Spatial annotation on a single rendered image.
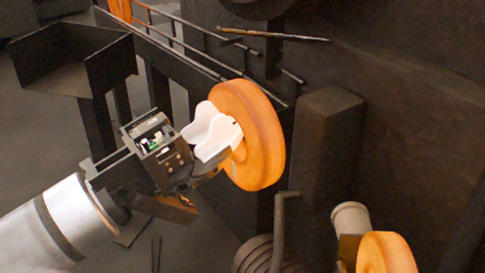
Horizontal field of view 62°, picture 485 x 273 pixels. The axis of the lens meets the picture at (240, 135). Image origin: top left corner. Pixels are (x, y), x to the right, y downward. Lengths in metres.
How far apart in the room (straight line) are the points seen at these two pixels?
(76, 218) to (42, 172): 1.49
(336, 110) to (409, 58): 0.14
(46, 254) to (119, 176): 0.11
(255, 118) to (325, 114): 0.21
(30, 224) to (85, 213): 0.06
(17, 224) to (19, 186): 1.43
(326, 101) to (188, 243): 0.94
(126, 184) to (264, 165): 0.17
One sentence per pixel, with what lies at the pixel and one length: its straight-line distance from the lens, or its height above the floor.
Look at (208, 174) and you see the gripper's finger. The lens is 0.49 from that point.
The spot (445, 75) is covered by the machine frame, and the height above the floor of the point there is 0.87.
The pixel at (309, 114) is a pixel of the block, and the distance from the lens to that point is 0.68.
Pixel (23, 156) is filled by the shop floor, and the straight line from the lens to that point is 2.09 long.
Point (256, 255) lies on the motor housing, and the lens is 0.78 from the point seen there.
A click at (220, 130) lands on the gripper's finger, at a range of 0.50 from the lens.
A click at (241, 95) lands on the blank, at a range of 0.50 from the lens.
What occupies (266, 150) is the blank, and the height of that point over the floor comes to 0.85.
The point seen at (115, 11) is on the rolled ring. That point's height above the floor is 0.62.
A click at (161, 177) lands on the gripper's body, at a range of 0.47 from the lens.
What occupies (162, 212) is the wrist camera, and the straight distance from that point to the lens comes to 0.53.
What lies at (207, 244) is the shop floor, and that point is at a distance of 1.48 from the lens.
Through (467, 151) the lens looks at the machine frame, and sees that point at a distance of 0.65.
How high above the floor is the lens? 1.15
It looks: 36 degrees down
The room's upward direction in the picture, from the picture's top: straight up
